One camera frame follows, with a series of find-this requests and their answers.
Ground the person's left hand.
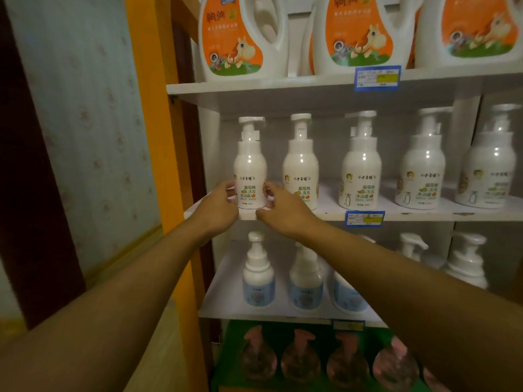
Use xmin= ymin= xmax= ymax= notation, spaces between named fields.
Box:
xmin=186 ymin=180 xmax=240 ymax=243

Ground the orange shelf post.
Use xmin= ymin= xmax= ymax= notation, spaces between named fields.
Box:
xmin=124 ymin=0 xmax=210 ymax=392

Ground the clear bottle with pink pump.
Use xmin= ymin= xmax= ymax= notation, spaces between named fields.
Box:
xmin=326 ymin=331 xmax=371 ymax=389
xmin=239 ymin=325 xmax=279 ymax=382
xmin=372 ymin=335 xmax=421 ymax=392
xmin=280 ymin=329 xmax=323 ymax=384

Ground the person's right forearm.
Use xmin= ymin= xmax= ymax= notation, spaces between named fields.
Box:
xmin=293 ymin=218 xmax=523 ymax=392

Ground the person's right hand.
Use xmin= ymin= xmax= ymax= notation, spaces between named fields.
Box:
xmin=256 ymin=182 xmax=322 ymax=241

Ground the green shelf liner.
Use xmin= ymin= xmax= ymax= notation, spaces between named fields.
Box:
xmin=210 ymin=320 xmax=431 ymax=392

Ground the white pump bottle blue label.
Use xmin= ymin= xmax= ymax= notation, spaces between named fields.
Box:
xmin=398 ymin=232 xmax=447 ymax=271
xmin=442 ymin=232 xmax=489 ymax=290
xmin=242 ymin=231 xmax=276 ymax=308
xmin=288 ymin=242 xmax=324 ymax=311
xmin=330 ymin=234 xmax=377 ymax=315

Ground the white detergent jug orange label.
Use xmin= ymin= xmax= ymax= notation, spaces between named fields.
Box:
xmin=414 ymin=0 xmax=523 ymax=69
xmin=198 ymin=0 xmax=290 ymax=82
xmin=312 ymin=0 xmax=425 ymax=76

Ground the dark brown door frame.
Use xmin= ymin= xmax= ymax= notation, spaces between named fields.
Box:
xmin=0 ymin=0 xmax=87 ymax=332

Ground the person's left forearm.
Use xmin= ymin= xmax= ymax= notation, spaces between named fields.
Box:
xmin=0 ymin=218 xmax=210 ymax=392

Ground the white pump bottle green label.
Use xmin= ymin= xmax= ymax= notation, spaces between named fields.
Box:
xmin=455 ymin=103 xmax=522 ymax=209
xmin=395 ymin=107 xmax=453 ymax=210
xmin=233 ymin=116 xmax=268 ymax=210
xmin=338 ymin=110 xmax=382 ymax=210
xmin=282 ymin=113 xmax=320 ymax=211

